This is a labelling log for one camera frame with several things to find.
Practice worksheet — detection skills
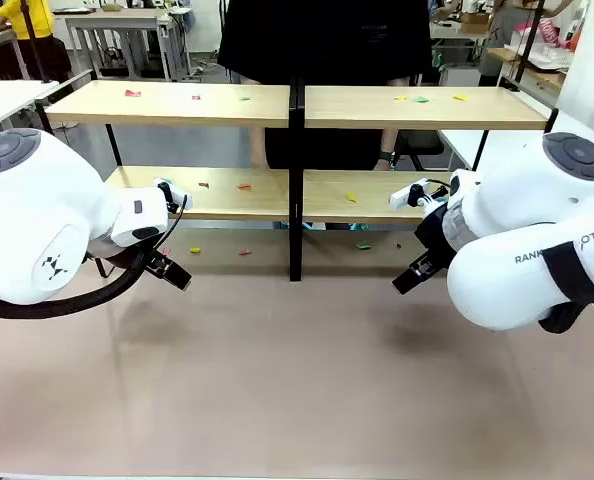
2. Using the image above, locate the person's right forearm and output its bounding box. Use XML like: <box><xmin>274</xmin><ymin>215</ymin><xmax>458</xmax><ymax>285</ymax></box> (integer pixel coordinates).
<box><xmin>249</xmin><ymin>127</ymin><xmax>269</xmax><ymax>169</ymax></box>

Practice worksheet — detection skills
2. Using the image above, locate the person in yellow shirt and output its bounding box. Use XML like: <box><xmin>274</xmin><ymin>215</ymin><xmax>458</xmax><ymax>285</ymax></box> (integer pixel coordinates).
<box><xmin>0</xmin><ymin>0</ymin><xmax>73</xmax><ymax>82</ymax></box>

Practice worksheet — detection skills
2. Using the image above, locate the black office chair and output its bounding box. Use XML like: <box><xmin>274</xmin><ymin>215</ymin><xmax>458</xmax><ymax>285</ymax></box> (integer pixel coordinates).
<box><xmin>395</xmin><ymin>129</ymin><xmax>446</xmax><ymax>172</ymax></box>

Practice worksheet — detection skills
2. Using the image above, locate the light wooden table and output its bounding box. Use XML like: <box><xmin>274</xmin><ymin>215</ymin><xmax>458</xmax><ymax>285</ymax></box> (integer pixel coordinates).
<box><xmin>487</xmin><ymin>47</ymin><xmax>567</xmax><ymax>92</ymax></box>

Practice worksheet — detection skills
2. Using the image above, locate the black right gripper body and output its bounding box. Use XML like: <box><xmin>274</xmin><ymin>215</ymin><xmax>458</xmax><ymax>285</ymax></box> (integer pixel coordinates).
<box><xmin>414</xmin><ymin>202</ymin><xmax>458</xmax><ymax>274</ymax></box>

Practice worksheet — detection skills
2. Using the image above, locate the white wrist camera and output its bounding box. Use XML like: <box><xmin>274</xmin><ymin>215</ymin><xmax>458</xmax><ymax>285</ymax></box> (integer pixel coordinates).
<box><xmin>152</xmin><ymin>177</ymin><xmax>194</xmax><ymax>211</ymax></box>
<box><xmin>389</xmin><ymin>180</ymin><xmax>451</xmax><ymax>211</ymax></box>

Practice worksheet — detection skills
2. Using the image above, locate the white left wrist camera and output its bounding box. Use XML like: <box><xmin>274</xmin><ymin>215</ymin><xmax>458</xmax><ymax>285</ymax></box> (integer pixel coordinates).
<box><xmin>152</xmin><ymin>177</ymin><xmax>194</xmax><ymax>211</ymax></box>

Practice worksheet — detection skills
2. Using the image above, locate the black stand pole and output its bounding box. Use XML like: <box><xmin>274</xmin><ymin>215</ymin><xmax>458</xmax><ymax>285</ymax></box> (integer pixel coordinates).
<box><xmin>19</xmin><ymin>0</ymin><xmax>61</xmax><ymax>86</ymax></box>
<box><xmin>506</xmin><ymin>0</ymin><xmax>548</xmax><ymax>95</ymax></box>

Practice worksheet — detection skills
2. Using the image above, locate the person in black clothes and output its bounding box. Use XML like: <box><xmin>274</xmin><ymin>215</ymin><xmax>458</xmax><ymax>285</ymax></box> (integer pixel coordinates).
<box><xmin>217</xmin><ymin>0</ymin><xmax>433</xmax><ymax>171</ymax></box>

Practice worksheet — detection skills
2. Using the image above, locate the wooden shelf unit black frame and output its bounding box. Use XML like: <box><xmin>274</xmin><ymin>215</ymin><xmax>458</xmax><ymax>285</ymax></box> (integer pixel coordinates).
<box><xmin>289</xmin><ymin>74</ymin><xmax>561</xmax><ymax>282</ymax></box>
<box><xmin>35</xmin><ymin>72</ymin><xmax>303</xmax><ymax>282</ymax></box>

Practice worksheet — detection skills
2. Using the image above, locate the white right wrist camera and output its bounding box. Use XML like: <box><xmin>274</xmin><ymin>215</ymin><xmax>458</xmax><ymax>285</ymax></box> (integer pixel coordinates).
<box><xmin>389</xmin><ymin>180</ymin><xmax>451</xmax><ymax>211</ymax></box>

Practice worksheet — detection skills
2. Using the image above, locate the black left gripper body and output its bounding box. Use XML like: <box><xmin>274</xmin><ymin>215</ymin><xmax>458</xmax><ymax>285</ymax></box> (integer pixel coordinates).
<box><xmin>84</xmin><ymin>227</ymin><xmax>176</xmax><ymax>276</ymax></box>

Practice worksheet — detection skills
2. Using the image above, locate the person in grey dress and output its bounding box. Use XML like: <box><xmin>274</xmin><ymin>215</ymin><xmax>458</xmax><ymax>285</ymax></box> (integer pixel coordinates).
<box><xmin>478</xmin><ymin>0</ymin><xmax>533</xmax><ymax>87</ymax></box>

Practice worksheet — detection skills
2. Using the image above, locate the black strap on right arm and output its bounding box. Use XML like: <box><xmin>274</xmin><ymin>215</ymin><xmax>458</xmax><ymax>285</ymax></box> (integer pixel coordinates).
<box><xmin>541</xmin><ymin>242</ymin><xmax>594</xmax><ymax>306</ymax></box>

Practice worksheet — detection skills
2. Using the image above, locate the small cardboard box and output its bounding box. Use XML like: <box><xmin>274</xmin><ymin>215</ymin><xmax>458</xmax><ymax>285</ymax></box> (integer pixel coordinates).
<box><xmin>460</xmin><ymin>10</ymin><xmax>493</xmax><ymax>29</ymax></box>

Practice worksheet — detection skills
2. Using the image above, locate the pink printed bag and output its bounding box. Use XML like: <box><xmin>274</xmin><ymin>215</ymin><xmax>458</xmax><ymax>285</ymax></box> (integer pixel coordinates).
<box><xmin>537</xmin><ymin>17</ymin><xmax>561</xmax><ymax>49</ymax></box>

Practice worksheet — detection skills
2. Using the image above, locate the black left arm cable sleeve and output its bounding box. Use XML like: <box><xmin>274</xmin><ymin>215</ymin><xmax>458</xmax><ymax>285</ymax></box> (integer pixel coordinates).
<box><xmin>0</xmin><ymin>197</ymin><xmax>188</xmax><ymax>321</ymax></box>

